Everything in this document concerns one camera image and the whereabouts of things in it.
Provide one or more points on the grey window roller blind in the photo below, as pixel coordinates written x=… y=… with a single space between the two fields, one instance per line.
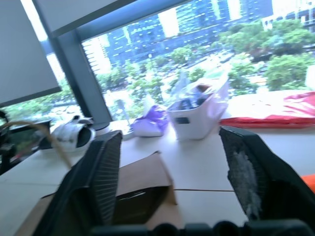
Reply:
x=23 y=49

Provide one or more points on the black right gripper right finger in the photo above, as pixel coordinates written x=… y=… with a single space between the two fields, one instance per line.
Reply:
x=265 y=177

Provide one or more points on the purple and white pouch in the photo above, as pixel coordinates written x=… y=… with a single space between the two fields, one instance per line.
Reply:
x=150 y=123

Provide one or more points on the white and black headset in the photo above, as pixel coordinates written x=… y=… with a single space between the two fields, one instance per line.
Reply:
x=72 y=136

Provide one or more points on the orange plush toy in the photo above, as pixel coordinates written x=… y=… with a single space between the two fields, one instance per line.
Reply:
x=309 y=183

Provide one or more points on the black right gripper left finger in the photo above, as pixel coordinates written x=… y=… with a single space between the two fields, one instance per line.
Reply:
x=98 y=177

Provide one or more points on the white plastic storage bin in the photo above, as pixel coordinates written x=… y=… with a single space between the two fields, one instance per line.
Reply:
x=197 y=118

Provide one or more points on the red and white cloth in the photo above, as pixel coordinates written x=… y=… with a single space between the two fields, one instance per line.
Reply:
x=278 y=110

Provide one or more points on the grey window frame post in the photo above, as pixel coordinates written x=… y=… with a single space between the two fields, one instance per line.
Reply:
x=81 y=71

